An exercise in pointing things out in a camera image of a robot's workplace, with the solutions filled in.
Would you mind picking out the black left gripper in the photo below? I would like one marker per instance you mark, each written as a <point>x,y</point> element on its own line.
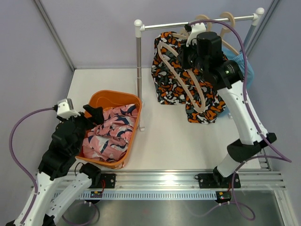
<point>97,114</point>

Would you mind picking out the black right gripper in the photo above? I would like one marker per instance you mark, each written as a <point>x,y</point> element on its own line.
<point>184,51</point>

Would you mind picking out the pink shark print shorts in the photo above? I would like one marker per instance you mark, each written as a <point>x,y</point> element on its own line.
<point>109,142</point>

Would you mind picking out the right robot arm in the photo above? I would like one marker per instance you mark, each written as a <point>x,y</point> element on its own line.
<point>203,51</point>

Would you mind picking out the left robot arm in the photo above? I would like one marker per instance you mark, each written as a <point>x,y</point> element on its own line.
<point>40,209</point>

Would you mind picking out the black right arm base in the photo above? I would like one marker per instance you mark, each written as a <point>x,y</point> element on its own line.
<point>211,180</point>

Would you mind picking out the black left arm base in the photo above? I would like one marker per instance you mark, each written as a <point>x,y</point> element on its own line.
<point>106,180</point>

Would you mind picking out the orange camouflage shorts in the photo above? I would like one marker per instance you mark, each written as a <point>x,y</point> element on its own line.
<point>177,86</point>

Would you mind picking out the orange plastic basket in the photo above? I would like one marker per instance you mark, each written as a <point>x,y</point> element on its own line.
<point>111,99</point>

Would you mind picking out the silver clothes rack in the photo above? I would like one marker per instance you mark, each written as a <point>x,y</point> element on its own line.
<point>140,27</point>

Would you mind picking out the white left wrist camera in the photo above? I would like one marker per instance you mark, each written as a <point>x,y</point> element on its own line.
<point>64,109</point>

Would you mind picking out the white slotted cable duct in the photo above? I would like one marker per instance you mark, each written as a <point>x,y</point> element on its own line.
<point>153,195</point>

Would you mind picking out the aluminium front rail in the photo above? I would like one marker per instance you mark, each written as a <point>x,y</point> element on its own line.
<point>185,180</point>

